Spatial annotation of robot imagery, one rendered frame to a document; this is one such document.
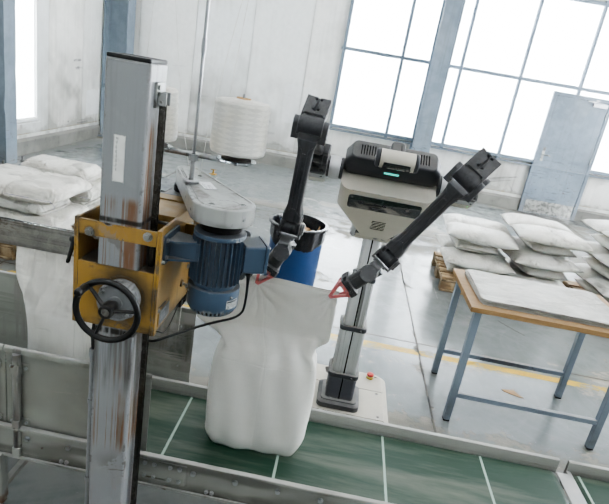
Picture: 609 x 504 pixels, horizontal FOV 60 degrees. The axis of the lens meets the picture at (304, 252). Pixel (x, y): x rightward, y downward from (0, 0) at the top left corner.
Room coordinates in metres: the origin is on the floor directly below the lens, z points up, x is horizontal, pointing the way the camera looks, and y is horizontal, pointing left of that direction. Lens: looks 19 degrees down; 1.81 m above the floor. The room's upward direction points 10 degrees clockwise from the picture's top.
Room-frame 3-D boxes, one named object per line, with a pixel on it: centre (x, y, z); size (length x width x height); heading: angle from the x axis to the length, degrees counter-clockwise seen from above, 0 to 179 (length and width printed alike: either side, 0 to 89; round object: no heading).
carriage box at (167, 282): (1.48, 0.48, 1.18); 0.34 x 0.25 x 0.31; 177
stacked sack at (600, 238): (5.01, -3.05, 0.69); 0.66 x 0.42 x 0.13; 0
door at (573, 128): (9.51, -4.17, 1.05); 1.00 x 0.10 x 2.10; 87
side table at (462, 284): (2.94, -1.42, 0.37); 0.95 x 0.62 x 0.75; 87
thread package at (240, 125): (1.58, 0.25, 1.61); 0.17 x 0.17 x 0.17
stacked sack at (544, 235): (4.91, -2.26, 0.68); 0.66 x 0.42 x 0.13; 85
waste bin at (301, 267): (4.05, 0.08, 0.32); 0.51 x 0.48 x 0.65; 177
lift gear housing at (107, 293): (1.29, 0.47, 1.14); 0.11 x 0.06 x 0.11; 87
